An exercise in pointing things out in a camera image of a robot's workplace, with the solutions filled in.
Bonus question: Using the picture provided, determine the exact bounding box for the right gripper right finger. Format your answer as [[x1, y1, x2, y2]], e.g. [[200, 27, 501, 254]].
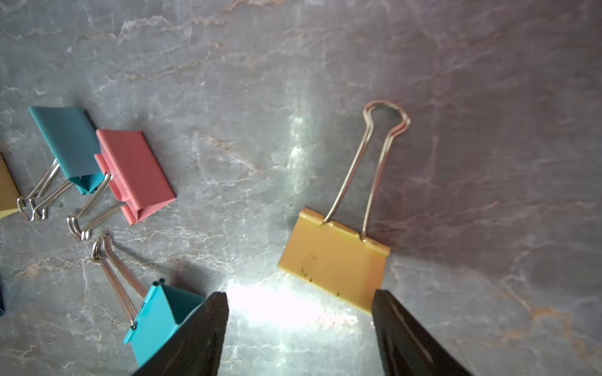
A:
[[372, 290, 470, 376]]

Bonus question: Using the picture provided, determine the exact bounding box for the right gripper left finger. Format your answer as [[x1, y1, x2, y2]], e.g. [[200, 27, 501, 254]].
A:
[[134, 291, 229, 375]]

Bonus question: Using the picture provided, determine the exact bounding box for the teal binder clip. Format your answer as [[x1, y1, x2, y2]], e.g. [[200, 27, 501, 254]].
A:
[[91, 234, 205, 368], [17, 107, 104, 222]]

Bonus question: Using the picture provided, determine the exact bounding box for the yellow binder clip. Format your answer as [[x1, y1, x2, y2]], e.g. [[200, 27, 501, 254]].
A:
[[0, 155, 20, 219], [277, 100, 411, 314]]

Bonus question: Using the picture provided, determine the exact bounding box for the pink binder clip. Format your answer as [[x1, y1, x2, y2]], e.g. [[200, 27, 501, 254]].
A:
[[67, 129, 177, 241]]

